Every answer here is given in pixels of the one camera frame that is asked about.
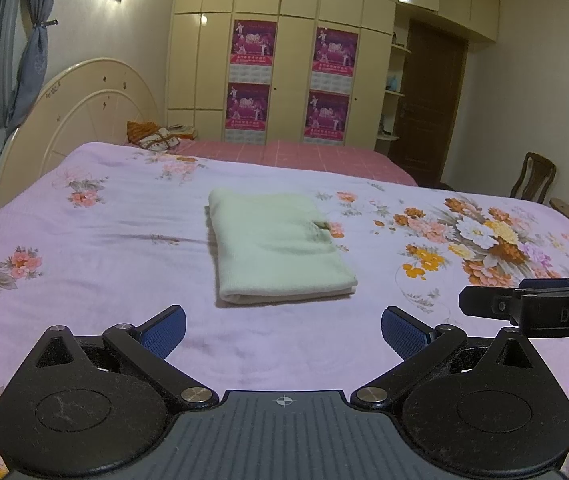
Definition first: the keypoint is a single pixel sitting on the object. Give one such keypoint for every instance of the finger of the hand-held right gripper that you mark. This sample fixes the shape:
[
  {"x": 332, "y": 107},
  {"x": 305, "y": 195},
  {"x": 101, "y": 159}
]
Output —
[
  {"x": 544, "y": 283},
  {"x": 477, "y": 301}
]

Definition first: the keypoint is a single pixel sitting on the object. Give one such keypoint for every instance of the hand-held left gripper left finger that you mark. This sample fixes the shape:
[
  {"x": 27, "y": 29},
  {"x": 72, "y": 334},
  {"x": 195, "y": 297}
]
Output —
[{"x": 164, "y": 332}]

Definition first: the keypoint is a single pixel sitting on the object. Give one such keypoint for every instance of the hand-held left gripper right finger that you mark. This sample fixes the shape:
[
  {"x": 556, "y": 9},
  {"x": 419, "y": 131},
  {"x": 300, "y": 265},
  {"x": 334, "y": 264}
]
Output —
[{"x": 407, "y": 332}]

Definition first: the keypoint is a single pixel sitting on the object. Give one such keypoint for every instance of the light green sweater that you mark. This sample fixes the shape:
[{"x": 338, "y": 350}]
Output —
[{"x": 274, "y": 250}]

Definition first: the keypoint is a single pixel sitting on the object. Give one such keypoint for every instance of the wooden chair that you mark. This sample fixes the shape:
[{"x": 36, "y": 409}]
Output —
[{"x": 532, "y": 180}]

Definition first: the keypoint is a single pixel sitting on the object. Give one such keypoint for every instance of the purple floral bedsheet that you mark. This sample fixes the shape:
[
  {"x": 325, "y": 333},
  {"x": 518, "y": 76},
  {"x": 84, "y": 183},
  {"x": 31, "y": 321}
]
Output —
[{"x": 89, "y": 260}]

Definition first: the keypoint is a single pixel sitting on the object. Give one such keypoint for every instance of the orange patterned pillow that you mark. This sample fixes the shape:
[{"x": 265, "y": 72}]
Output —
[{"x": 152, "y": 137}]

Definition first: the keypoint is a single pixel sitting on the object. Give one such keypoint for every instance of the brown wooden door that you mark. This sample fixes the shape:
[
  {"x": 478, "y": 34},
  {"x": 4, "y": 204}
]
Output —
[{"x": 429, "y": 110}]

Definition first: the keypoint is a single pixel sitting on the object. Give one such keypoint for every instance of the pink checked bedspread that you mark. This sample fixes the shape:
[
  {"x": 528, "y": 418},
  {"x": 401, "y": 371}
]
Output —
[{"x": 314, "y": 157}]

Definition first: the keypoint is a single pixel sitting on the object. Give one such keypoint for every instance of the stack of books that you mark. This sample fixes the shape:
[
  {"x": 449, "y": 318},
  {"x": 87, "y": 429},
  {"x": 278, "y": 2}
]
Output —
[{"x": 184, "y": 132}]

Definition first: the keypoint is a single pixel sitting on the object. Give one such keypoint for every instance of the cream corner shelf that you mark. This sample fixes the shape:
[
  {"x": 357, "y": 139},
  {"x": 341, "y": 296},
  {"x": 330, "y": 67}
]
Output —
[{"x": 392, "y": 105}]

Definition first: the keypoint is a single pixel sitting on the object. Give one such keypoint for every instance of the cream round headboard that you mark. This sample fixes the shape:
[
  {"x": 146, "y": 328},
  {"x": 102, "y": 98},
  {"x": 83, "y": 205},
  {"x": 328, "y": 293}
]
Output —
[{"x": 79, "y": 120}]

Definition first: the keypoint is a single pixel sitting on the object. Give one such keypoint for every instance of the light blue bottle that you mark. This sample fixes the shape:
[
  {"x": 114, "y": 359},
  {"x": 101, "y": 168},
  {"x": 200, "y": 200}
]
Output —
[{"x": 393, "y": 82}]

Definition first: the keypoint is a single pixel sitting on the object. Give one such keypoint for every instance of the cream wardrobe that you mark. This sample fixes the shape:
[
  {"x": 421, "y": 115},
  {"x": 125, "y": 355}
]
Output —
[{"x": 194, "y": 60}]

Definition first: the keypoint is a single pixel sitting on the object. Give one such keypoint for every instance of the grey blue curtain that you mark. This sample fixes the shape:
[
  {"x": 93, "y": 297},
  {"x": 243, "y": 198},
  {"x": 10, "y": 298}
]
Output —
[{"x": 32, "y": 70}]

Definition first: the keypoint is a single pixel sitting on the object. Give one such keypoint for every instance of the magenta wall poster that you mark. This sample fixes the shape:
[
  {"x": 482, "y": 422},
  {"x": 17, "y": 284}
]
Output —
[
  {"x": 335, "y": 50},
  {"x": 253, "y": 42},
  {"x": 247, "y": 107},
  {"x": 327, "y": 112}
]

